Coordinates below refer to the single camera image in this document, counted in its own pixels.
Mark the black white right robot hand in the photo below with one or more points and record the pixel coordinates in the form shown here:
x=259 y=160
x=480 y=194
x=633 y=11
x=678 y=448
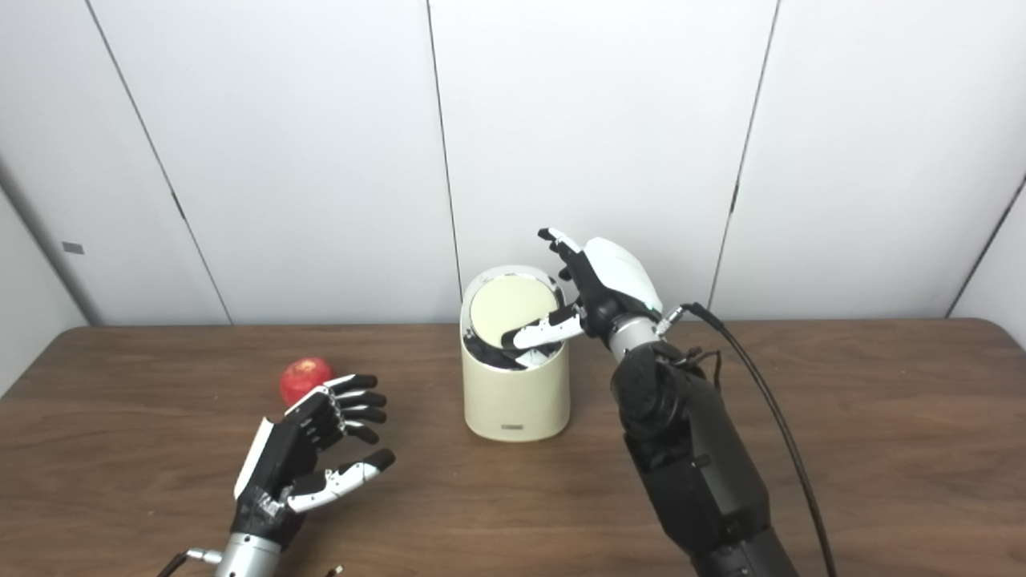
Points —
x=617 y=280

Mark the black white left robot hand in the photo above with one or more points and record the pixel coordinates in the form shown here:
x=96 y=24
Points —
x=280 y=453

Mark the red apple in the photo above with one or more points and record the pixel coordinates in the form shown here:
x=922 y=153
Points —
x=303 y=377

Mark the cream round bin lid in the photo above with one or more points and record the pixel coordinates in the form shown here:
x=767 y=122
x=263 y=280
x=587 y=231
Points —
x=501 y=304

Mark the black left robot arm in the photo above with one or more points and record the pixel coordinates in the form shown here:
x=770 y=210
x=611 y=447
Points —
x=244 y=559

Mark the cream-colored round bin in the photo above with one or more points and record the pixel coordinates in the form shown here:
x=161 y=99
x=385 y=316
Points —
x=513 y=401

